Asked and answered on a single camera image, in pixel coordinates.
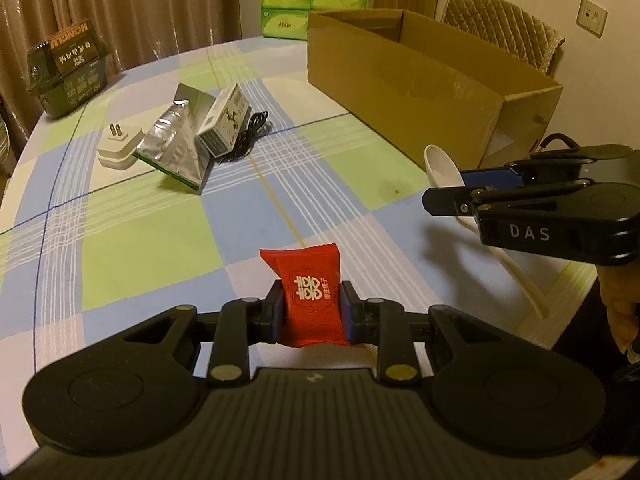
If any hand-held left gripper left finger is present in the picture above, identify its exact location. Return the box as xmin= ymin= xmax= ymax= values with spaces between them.
xmin=120 ymin=280 xmax=287 ymax=387

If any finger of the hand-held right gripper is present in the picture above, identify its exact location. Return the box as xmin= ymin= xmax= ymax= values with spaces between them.
xmin=460 ymin=145 xmax=637 ymax=191
xmin=422 ymin=179 xmax=593 ymax=219

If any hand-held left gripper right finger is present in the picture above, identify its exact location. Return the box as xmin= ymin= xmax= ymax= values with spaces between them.
xmin=340 ymin=282 xmax=523 ymax=387

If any white plastic spoon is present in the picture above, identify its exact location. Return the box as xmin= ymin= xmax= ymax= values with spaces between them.
xmin=424 ymin=144 xmax=549 ymax=319

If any red candy packet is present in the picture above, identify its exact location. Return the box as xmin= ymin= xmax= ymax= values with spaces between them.
xmin=258 ymin=241 xmax=351 ymax=349

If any brown cardboard box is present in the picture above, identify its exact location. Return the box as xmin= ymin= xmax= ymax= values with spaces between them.
xmin=306 ymin=8 xmax=564 ymax=171

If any black cable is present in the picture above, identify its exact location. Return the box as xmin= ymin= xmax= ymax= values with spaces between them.
xmin=215 ymin=111 xmax=271 ymax=164

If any silver foil bag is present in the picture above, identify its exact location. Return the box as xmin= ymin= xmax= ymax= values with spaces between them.
xmin=134 ymin=82 xmax=224 ymax=195

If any white box with green print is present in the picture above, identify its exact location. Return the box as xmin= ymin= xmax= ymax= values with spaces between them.
xmin=196 ymin=85 xmax=252 ymax=158

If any white power adapter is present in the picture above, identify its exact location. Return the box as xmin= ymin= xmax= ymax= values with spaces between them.
xmin=96 ymin=122 xmax=146 ymax=171

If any dark green food container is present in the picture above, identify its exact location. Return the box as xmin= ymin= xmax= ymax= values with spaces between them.
xmin=26 ymin=19 xmax=112 ymax=120

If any person's right hand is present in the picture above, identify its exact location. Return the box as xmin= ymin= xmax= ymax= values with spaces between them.
xmin=597 ymin=265 xmax=640 ymax=362

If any person's black clothing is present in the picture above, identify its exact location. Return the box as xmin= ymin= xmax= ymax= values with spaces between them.
xmin=550 ymin=267 xmax=640 ymax=386

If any quilted beige chair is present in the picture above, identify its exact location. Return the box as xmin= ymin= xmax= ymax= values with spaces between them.
xmin=440 ymin=0 xmax=566 ymax=79

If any brown curtain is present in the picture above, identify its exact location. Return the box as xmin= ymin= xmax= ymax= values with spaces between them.
xmin=0 ymin=0 xmax=246 ymax=181

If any cream wall socket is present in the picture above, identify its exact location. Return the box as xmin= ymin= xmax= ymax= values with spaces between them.
xmin=576 ymin=0 xmax=609 ymax=37

